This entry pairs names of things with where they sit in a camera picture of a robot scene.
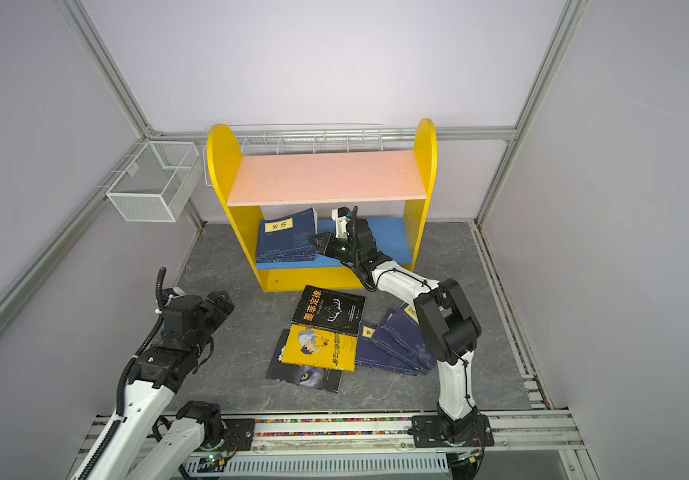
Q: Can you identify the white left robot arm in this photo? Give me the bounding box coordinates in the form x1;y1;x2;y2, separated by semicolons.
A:
74;268;234;479

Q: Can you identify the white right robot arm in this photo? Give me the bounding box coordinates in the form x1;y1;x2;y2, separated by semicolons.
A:
308;207;493;451

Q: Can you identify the black book orange title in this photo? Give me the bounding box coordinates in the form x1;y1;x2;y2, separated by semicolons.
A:
292;285;365;336

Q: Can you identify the yellow wooden bookshelf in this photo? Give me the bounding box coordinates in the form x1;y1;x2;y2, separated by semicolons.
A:
206;119;438;292

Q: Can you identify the black wolf cover book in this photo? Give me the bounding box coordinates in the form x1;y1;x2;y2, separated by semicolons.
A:
266;329;342;393

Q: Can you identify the white mesh basket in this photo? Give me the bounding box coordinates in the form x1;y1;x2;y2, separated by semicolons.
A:
106;141;204;223

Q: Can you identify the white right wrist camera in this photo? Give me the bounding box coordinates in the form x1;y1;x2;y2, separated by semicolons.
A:
332;207;351;240

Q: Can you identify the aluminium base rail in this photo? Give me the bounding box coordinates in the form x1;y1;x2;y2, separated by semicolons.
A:
72;403;597;479

